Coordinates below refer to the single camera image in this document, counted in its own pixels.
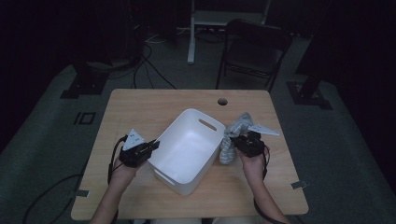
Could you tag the grey knitted cloth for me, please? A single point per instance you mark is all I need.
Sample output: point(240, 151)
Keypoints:
point(229, 146)

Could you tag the white metal desk frame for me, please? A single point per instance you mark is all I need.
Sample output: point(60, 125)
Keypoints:
point(194, 25)

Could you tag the person's right hand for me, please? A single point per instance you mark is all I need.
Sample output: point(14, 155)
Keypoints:
point(253, 168)

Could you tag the grey tape strip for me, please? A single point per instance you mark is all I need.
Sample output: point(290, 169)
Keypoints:
point(299, 184)

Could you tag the black stand with flat base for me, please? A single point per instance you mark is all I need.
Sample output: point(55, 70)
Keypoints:
point(85, 84)
point(308, 93)

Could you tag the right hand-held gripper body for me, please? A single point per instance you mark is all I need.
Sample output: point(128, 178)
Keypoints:
point(252, 146)

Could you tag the white plastic basket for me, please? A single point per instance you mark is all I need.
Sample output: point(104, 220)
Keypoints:
point(186, 152)

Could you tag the black folding chair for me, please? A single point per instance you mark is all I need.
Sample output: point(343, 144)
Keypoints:
point(255, 53)

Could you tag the person's left hand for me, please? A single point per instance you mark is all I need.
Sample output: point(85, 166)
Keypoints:
point(124, 174)

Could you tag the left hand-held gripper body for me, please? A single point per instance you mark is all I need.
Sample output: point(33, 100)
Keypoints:
point(134, 152)

